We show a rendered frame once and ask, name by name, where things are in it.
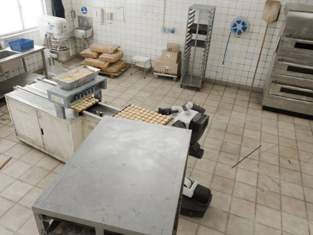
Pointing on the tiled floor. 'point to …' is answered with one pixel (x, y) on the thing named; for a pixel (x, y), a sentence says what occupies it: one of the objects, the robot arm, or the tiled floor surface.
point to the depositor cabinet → (45, 125)
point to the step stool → (142, 63)
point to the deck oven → (292, 65)
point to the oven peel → (269, 5)
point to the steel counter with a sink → (4, 53)
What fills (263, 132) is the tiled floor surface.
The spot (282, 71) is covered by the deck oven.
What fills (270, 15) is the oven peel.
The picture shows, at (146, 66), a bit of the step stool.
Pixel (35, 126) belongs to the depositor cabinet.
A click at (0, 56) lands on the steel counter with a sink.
